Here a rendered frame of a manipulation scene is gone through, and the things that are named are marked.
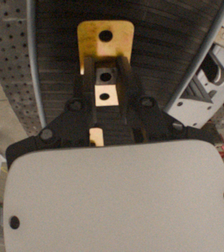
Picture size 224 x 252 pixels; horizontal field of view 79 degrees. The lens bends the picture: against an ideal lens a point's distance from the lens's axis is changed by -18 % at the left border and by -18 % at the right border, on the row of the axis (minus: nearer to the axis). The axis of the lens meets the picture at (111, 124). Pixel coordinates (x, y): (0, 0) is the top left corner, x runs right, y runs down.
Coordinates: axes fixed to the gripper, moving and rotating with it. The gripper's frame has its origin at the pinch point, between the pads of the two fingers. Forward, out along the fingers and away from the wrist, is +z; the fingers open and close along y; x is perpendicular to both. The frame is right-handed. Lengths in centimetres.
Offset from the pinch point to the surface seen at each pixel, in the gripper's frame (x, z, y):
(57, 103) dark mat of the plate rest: -3.8, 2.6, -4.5
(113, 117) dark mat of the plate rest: -6.6, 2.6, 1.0
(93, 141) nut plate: -11.0, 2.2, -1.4
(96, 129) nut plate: -8.4, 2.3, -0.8
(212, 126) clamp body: -42, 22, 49
